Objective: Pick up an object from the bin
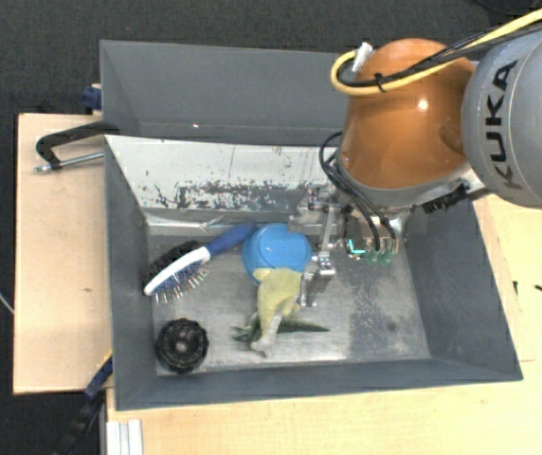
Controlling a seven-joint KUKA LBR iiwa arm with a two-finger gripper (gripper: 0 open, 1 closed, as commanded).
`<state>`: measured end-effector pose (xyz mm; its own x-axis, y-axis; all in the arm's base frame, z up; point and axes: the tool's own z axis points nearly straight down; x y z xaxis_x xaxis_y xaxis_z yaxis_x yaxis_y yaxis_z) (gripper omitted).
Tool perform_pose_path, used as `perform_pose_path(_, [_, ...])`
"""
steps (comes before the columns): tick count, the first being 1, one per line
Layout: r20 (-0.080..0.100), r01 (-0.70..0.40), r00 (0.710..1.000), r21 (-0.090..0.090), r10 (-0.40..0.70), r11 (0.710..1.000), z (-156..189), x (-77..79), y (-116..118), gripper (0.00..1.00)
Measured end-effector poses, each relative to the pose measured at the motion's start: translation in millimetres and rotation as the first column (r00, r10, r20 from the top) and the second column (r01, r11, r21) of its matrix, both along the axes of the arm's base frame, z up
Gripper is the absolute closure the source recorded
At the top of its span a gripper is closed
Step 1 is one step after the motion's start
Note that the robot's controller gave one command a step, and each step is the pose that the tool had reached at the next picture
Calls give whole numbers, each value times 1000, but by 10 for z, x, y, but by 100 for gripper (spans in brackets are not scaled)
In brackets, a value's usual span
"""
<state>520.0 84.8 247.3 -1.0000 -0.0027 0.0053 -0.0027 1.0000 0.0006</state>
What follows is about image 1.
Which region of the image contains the blue and white hairbrush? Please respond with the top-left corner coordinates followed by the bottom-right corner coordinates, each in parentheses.
top-left (142, 222), bottom-right (259, 306)

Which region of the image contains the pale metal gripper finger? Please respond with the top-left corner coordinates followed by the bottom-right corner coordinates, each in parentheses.
top-left (304, 257), bottom-right (337, 309)
top-left (298, 251), bottom-right (323, 305)

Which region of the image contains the black ribbed round wheel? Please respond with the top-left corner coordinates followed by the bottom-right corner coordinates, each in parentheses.
top-left (154, 318), bottom-right (210, 375)

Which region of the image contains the pale wood board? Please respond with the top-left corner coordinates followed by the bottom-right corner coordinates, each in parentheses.
top-left (12, 113), bottom-right (117, 395)

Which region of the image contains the yellow-green soft toy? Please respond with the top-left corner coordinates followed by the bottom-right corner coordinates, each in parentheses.
top-left (250, 267), bottom-right (304, 357)

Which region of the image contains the blue bowl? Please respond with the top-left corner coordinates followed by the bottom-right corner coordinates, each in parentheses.
top-left (242, 222), bottom-right (314, 286)

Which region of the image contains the grey metal bin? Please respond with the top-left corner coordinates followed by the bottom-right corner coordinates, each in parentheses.
top-left (99, 39), bottom-right (524, 411)

